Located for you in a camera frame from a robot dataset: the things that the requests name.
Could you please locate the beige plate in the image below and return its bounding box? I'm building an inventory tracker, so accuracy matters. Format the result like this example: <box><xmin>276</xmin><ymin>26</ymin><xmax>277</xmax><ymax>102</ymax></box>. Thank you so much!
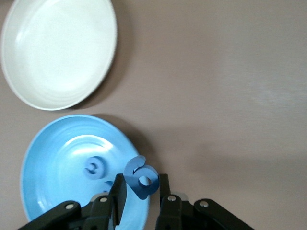
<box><xmin>0</xmin><ymin>0</ymin><xmax>118</xmax><ymax>111</ymax></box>

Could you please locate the blue number six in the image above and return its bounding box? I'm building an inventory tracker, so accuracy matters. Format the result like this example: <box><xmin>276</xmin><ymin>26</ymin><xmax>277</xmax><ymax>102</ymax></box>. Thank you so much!
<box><xmin>123</xmin><ymin>155</ymin><xmax>160</xmax><ymax>200</ymax></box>

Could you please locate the brown table cover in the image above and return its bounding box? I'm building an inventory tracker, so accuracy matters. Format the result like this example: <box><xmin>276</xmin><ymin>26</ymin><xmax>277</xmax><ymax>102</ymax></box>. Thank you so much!
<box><xmin>0</xmin><ymin>0</ymin><xmax>307</xmax><ymax>230</ymax></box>

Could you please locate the blue letter G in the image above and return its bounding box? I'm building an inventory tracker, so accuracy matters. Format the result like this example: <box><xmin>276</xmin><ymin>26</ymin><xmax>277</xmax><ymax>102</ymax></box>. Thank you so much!
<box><xmin>85</xmin><ymin>156</ymin><xmax>106</xmax><ymax>181</ymax></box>

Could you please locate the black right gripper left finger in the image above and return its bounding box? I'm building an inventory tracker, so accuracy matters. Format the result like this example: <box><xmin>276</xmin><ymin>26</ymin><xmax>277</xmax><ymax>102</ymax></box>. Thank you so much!
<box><xmin>17</xmin><ymin>173</ymin><xmax>128</xmax><ymax>230</ymax></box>

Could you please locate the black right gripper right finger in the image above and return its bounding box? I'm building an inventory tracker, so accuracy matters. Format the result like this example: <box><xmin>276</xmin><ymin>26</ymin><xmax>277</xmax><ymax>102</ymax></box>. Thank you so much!
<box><xmin>155</xmin><ymin>173</ymin><xmax>257</xmax><ymax>230</ymax></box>

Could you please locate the blue plate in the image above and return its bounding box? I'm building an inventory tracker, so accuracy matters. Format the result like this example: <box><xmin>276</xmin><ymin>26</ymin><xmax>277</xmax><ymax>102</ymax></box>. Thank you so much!
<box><xmin>20</xmin><ymin>114</ymin><xmax>151</xmax><ymax>230</ymax></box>

